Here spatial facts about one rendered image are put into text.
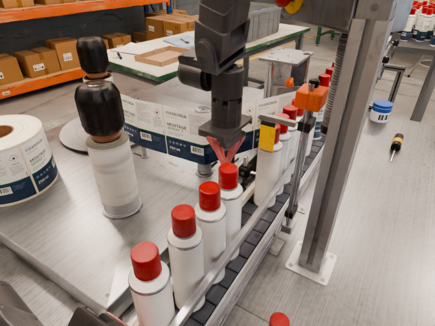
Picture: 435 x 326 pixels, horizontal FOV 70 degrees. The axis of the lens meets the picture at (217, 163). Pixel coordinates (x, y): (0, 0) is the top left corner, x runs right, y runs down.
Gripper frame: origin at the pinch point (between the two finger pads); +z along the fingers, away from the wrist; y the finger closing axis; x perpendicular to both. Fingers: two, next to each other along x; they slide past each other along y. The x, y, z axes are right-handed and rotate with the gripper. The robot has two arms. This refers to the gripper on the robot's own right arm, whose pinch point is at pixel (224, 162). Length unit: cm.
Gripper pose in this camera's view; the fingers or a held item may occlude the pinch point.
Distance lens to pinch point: 64.4
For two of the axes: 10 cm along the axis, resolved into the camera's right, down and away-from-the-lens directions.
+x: 8.5, 3.0, -4.4
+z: -0.1, 8.4, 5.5
